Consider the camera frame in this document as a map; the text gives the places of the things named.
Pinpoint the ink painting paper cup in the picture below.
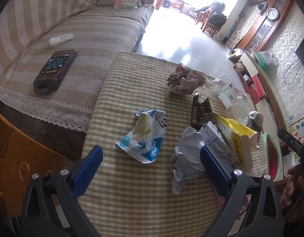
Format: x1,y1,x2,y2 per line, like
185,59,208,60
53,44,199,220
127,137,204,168
246,111,264,142

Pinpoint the white blue milk carton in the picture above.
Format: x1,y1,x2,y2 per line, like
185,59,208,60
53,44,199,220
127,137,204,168
199,121,239,168

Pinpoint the clear plastic water bottle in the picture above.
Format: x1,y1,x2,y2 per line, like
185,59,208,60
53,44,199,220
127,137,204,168
211,73,248,109

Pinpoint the grey white paper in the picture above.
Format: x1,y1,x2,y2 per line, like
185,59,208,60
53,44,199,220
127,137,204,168
172,127,205,195

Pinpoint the dark brown cigarette pack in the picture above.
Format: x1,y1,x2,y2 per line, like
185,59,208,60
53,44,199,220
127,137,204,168
190,92,215,131

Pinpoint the blue white snack bag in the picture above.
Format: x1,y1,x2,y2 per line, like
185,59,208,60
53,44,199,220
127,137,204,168
116,109,168,164

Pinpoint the brown paper ball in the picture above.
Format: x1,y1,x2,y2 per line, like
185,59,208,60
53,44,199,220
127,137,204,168
167,64,205,96

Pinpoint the green red trash bin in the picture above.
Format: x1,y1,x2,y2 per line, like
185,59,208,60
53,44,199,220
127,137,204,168
262,133,283,181

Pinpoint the person's right hand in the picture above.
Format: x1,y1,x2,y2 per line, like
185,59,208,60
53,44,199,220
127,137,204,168
280,166,304,223

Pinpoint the chinese checkers board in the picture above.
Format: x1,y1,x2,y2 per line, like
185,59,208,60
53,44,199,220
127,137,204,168
291,117,304,144

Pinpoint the torn yellow white box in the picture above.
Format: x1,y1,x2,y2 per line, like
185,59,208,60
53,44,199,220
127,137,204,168
214,113,258,172

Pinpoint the wooden side cabinet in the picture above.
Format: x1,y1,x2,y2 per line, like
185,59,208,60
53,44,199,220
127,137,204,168
0,114,73,217

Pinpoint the striped green tablecloth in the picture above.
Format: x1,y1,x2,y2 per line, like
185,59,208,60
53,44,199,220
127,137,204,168
79,52,220,236

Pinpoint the green tissue box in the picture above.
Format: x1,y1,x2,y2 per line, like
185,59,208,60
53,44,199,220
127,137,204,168
256,51,279,72

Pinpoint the long wooden tv cabinet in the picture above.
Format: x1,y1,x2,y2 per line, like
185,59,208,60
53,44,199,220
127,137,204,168
230,49,294,158

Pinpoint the wooden dining chair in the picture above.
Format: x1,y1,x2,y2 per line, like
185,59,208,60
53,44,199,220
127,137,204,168
201,6,221,38

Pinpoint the striped beige sofa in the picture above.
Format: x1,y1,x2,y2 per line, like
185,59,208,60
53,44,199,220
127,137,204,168
0,0,157,133

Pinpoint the round wall clock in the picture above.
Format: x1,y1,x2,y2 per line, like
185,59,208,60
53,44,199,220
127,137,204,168
267,8,279,21

